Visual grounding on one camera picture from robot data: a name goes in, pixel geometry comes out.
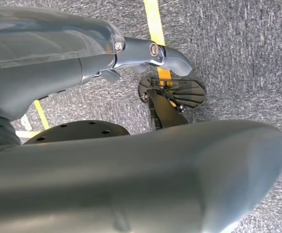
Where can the black ribbed robot foot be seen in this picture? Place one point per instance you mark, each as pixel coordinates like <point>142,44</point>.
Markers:
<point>170,96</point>

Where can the ribbed grey left arm sleeve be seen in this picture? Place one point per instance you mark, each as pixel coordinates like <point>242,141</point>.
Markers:
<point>0,132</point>

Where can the black perforated round plate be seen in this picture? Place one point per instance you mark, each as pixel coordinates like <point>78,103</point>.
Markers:
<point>75,130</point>

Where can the white paper scrap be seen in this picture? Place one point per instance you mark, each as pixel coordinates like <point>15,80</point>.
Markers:
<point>26,122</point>

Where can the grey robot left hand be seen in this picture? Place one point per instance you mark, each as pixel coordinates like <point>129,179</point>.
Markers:
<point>34,48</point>

